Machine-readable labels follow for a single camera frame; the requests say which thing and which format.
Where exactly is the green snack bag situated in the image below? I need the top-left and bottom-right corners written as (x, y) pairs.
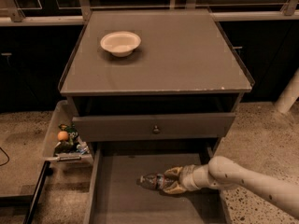
top-left (54, 124), bottom-right (79, 153)

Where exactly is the grey open middle drawer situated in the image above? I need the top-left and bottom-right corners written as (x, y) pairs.
top-left (83, 140), bottom-right (228, 224)

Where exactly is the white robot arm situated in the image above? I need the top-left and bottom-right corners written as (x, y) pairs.
top-left (166, 73), bottom-right (299, 224)

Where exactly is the clear plastic water bottle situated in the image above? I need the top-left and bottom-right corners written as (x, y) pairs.
top-left (138, 173), bottom-right (175, 190)

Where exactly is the black cable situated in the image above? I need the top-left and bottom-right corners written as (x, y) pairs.
top-left (0, 147), bottom-right (10, 167)

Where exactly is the small plastic bottle in bin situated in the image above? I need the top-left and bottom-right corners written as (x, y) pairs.
top-left (77, 144), bottom-right (90, 155)

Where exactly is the round metal drawer knob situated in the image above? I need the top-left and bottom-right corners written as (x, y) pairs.
top-left (152, 125), bottom-right (160, 134)

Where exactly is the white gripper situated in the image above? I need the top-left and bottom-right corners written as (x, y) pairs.
top-left (163, 165), bottom-right (200, 195)

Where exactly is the metal railing frame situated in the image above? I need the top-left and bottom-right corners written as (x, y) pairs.
top-left (0, 0), bottom-right (299, 23)

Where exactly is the grey drawer cabinet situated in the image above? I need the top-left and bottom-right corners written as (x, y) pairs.
top-left (60, 9), bottom-right (254, 149)

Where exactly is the white paper bowl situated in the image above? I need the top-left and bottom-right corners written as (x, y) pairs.
top-left (100, 31), bottom-right (141, 57)

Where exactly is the clear plastic storage bin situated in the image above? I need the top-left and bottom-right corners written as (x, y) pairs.
top-left (43, 100), bottom-right (93, 164)

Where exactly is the black floor bar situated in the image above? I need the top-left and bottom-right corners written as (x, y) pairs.
top-left (22, 161), bottom-right (51, 224)

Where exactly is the grey upper drawer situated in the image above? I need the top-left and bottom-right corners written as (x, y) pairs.
top-left (72, 113), bottom-right (235, 142)

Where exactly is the orange fruit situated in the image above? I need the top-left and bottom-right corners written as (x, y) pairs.
top-left (57, 131), bottom-right (68, 141)

